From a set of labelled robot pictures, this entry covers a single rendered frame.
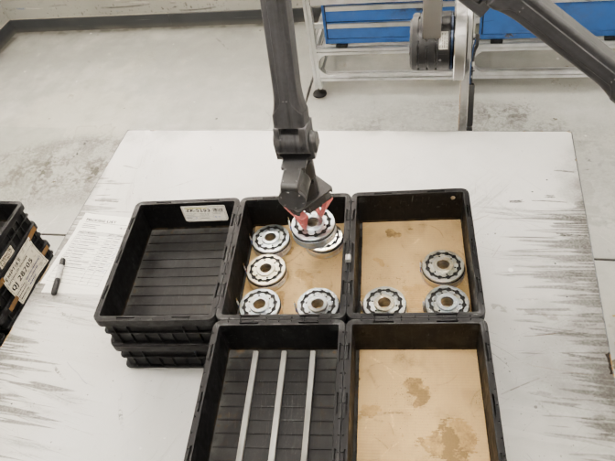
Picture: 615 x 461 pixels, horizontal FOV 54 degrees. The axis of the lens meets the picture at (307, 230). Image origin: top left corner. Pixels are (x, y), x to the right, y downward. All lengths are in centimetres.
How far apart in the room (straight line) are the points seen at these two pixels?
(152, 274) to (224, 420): 49
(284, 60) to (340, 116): 230
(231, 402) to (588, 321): 90
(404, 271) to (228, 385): 51
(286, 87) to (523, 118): 235
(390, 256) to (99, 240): 96
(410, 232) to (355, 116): 185
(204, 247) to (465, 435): 84
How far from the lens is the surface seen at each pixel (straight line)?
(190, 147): 227
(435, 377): 138
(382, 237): 163
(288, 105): 117
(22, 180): 373
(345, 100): 355
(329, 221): 140
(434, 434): 133
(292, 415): 136
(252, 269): 157
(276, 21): 112
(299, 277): 156
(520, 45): 339
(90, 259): 201
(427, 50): 171
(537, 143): 213
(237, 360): 146
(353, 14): 334
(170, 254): 172
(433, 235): 163
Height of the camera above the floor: 204
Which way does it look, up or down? 46 degrees down
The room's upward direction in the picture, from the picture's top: 11 degrees counter-clockwise
